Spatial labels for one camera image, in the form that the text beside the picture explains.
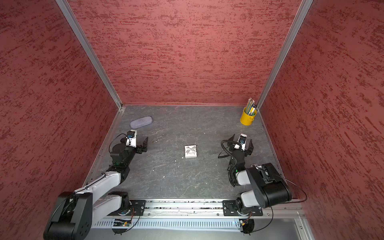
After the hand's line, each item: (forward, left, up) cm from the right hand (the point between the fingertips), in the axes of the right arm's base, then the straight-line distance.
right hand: (241, 138), depth 86 cm
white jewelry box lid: (-3, +31, -9) cm, 32 cm away
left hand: (+2, +61, +1) cm, 61 cm away
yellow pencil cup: (+20, -9, -6) cm, 23 cm away
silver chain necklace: (+8, +54, -11) cm, 55 cm away
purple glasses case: (+22, +67, -8) cm, 71 cm away
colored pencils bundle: (+25, -12, -1) cm, 28 cm away
